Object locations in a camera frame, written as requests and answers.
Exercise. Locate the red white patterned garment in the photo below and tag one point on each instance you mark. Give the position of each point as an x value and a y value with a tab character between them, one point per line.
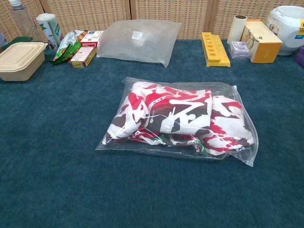
185	111

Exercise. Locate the clear plastic zip bag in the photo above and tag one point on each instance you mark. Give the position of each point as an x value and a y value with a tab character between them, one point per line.
228	90

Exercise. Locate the frosted plastic bag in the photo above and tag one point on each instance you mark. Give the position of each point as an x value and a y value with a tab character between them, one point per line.
142	45

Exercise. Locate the yellow block with holes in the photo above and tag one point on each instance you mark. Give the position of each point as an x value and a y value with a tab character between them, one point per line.
215	52

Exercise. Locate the red beige flat box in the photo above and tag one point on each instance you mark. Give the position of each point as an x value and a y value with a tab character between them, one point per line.
82	57

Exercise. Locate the blue carpet table cover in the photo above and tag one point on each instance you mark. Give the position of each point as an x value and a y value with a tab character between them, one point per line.
59	142

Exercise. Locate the woven wicker folding screen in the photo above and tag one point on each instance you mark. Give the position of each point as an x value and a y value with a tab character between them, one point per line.
166	12

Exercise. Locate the green snack packet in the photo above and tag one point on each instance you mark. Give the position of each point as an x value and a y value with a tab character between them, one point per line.
67	47

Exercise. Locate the small purple tissue pack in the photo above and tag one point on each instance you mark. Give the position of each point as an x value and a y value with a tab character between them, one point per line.
240	50

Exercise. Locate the white paper roll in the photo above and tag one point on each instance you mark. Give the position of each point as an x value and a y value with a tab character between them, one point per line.
236	31

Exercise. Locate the orange beige carton box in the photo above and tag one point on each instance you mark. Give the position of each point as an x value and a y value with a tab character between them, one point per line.
263	47

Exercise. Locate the white green canister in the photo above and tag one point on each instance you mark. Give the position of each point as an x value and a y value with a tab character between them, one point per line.
51	28

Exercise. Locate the beige lidded lunch box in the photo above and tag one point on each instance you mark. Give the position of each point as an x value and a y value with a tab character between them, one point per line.
21	59

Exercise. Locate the clear plastic water bottle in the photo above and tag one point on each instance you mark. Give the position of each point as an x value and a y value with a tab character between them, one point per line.
22	21

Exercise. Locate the purple box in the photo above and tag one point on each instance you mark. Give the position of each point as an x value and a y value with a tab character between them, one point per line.
300	55

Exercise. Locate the white rice cooker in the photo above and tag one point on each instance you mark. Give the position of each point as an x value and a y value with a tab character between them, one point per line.
287	26

